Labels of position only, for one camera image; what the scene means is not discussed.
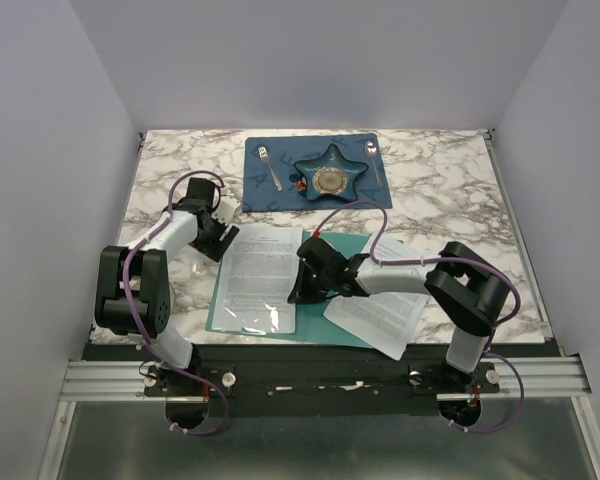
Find teal plastic folder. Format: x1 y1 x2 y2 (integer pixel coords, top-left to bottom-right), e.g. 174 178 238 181
205 232 371 349

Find single printed paper sheet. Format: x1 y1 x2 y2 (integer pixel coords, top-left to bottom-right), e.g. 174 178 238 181
210 224 303 336

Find printed paper sheets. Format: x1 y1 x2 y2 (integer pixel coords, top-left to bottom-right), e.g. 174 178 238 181
322 234 431 361

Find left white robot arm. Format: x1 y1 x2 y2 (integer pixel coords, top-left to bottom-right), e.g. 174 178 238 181
94 171 239 395

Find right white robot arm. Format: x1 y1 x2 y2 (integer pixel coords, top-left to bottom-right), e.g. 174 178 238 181
287 235 519 392

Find blue placemat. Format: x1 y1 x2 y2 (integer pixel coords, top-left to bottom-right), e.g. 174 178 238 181
242 133 392 213

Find small red figurine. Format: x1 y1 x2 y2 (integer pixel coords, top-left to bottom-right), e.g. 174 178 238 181
294 181 307 193

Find silver fork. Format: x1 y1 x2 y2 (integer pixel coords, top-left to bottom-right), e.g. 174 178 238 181
258 146 283 191

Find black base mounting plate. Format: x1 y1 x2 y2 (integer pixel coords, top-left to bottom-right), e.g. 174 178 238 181
86 343 561 427

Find blue star-shaped dish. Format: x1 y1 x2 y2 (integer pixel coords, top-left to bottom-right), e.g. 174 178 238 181
294 144 369 202

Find silver spoon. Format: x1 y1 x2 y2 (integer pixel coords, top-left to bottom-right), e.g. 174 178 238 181
364 141 384 188

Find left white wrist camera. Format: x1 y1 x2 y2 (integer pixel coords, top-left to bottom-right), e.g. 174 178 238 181
213 198 241 224

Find aluminium frame rail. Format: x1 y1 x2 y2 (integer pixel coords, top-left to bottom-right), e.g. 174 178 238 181
38 356 600 479

